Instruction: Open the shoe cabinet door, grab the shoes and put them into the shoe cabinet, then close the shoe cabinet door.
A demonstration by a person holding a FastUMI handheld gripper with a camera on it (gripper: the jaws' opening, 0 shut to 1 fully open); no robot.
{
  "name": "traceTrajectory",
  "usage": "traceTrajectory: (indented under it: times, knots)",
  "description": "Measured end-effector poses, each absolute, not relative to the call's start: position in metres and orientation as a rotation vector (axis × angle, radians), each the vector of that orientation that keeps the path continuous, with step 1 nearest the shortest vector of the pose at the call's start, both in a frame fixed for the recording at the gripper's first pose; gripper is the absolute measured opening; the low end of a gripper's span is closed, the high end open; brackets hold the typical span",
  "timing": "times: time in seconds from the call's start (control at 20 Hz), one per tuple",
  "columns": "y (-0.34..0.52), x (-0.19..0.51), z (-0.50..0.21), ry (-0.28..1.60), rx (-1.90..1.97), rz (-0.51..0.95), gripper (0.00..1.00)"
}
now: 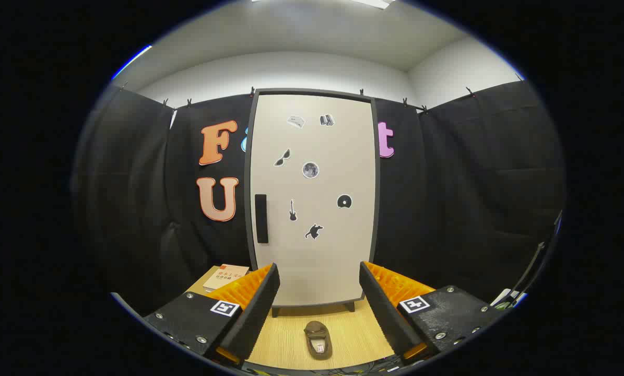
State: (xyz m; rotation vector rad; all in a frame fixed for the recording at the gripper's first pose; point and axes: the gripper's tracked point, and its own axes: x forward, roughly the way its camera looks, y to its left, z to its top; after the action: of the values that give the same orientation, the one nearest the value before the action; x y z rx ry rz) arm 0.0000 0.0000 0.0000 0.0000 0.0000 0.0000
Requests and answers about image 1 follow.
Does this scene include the brown fuzzy slipper shoe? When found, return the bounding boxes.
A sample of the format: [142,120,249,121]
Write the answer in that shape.
[304,321,333,360]

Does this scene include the black backdrop cloth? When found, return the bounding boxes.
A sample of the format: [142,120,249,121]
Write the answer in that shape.
[74,78,566,314]

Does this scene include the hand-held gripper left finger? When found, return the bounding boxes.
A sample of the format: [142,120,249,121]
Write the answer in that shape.
[144,263,281,366]

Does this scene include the dark grey shoe cabinet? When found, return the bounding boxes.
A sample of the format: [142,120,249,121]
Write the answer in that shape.
[244,88,381,318]

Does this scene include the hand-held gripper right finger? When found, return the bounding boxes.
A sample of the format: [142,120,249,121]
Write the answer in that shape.
[359,261,505,366]

